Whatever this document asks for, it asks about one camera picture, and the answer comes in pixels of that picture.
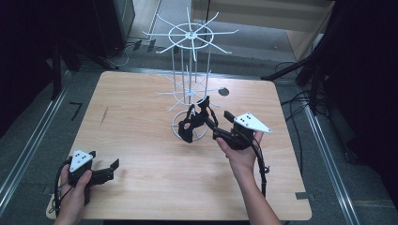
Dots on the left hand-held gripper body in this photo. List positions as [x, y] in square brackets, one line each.
[79, 161]

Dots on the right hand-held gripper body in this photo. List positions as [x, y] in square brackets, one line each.
[244, 137]

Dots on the person's right hand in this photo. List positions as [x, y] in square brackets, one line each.
[244, 159]

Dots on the person's left hand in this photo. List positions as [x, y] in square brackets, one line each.
[72, 197]

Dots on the black round table grommet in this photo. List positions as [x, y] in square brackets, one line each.
[223, 91]

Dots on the grey tape piece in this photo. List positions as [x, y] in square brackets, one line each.
[48, 190]
[302, 196]

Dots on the black metal stand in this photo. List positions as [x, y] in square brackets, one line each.
[57, 72]
[313, 62]

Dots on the black power adapter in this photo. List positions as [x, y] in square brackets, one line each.
[137, 45]
[151, 46]

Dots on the light wooden board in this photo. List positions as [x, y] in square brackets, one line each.
[266, 14]

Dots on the black cabinet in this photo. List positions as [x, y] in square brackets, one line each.
[115, 25]

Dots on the metal floor rail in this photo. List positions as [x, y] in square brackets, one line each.
[328, 162]
[34, 143]

